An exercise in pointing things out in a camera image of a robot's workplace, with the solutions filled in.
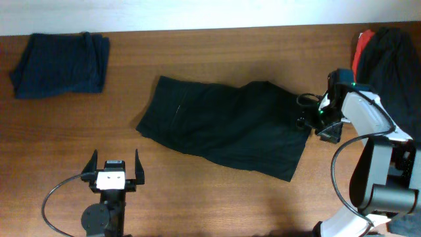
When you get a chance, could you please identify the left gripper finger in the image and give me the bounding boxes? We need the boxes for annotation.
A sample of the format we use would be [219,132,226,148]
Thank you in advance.
[81,149,98,181]
[135,149,145,185]

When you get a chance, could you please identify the black shorts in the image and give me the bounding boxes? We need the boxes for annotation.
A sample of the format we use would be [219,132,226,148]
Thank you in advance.
[136,76,310,182]

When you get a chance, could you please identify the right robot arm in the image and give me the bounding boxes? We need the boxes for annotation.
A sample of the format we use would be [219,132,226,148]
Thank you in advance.
[297,68,420,236]

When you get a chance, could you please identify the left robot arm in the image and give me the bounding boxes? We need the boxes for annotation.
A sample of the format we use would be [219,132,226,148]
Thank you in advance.
[81,151,145,237]

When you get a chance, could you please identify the red garment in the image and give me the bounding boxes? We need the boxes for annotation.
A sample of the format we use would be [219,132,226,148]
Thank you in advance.
[351,30,375,82]

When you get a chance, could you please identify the black garment in pile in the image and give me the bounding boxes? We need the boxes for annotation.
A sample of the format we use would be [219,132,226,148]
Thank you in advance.
[356,28,420,142]

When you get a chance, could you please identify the folded navy blue garment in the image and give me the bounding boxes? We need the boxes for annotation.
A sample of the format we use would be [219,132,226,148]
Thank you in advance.
[9,32,111,99]

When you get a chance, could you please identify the dark grey garment at corner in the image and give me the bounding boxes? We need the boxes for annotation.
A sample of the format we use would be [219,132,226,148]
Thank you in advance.
[387,213,421,237]

